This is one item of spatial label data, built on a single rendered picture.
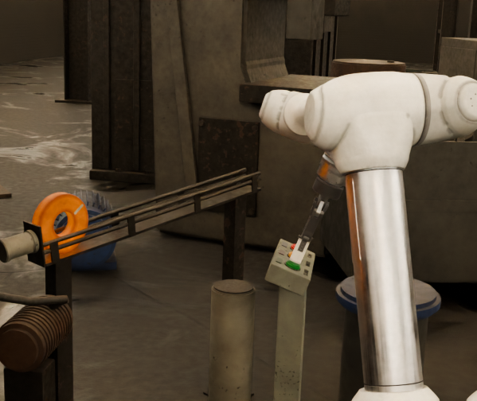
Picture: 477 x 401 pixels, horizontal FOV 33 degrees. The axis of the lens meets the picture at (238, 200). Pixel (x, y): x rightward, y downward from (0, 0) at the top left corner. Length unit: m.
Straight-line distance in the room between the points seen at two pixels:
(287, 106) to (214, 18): 2.28
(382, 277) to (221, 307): 0.86
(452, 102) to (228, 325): 1.01
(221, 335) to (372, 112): 0.99
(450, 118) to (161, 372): 1.74
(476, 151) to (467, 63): 2.10
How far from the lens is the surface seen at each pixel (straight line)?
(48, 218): 2.05
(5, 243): 2.00
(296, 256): 2.10
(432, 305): 2.48
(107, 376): 2.87
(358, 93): 1.39
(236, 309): 2.16
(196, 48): 4.22
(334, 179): 2.01
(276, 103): 1.94
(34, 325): 1.94
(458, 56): 5.70
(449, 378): 3.02
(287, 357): 2.24
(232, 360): 2.21
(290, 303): 2.18
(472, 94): 1.44
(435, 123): 1.44
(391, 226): 1.38
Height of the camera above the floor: 1.26
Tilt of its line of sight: 14 degrees down
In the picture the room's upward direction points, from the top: 2 degrees clockwise
